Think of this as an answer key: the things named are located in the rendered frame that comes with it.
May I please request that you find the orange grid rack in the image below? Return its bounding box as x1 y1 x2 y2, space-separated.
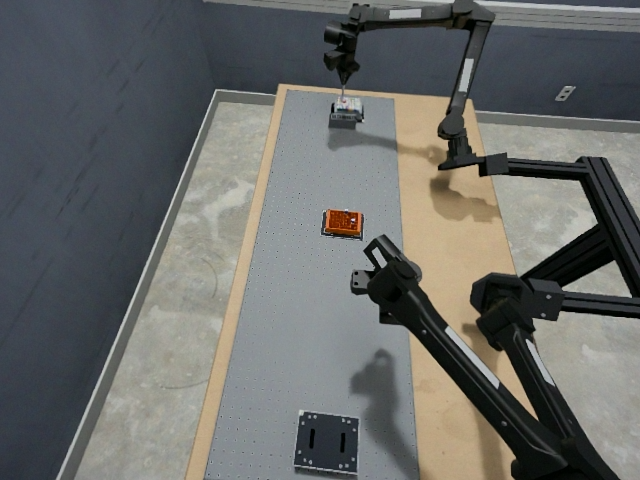
325 209 361 235

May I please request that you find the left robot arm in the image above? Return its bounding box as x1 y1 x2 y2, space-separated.
350 234 621 480

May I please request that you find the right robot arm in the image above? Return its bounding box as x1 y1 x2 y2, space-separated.
323 0 496 162

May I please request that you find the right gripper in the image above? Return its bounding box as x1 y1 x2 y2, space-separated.
336 49 360 86

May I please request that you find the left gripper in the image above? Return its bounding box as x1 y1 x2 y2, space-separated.
379 306 403 326

